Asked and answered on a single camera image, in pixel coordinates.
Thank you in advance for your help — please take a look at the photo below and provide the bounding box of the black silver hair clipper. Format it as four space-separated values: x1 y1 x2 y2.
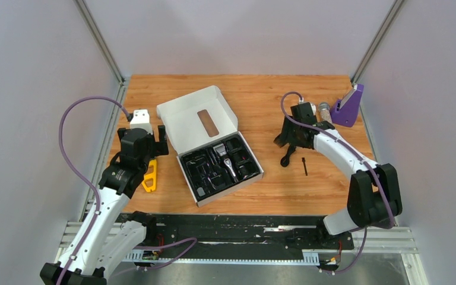
213 143 238 182

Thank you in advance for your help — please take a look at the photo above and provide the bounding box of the small clear oil bottle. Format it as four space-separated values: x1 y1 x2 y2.
197 187 205 197

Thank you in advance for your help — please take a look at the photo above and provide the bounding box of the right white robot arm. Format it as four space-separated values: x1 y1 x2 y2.
274 102 402 248

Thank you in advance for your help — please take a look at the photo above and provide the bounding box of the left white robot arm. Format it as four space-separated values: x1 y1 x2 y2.
40 125 169 284

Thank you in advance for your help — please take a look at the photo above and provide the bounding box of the black clipper guard comb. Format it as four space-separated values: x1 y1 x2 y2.
273 134 287 148

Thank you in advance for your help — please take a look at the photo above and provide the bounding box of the black cleaning brush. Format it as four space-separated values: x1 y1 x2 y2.
302 157 308 176

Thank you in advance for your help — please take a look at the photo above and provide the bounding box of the glittery silver cylinder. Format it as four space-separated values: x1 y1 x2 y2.
318 102 333 124

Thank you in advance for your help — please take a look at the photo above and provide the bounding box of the yellow plastic triangle toy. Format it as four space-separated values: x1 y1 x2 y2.
141 159 157 193

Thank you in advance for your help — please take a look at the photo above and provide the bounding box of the purple wedge stand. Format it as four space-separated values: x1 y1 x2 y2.
330 84 364 128

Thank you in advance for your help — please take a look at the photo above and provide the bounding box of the white box with black tray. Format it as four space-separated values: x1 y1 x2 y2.
157 85 264 207

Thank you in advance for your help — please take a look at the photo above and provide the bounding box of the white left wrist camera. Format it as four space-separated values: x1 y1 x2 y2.
129 109 153 135

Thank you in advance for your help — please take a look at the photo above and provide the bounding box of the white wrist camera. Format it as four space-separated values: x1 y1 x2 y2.
298 102 316 120
129 109 153 135

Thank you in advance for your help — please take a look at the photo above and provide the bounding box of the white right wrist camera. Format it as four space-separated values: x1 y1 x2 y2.
298 102 316 120

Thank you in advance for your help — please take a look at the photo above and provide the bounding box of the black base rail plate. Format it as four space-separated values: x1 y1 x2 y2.
116 213 396 262

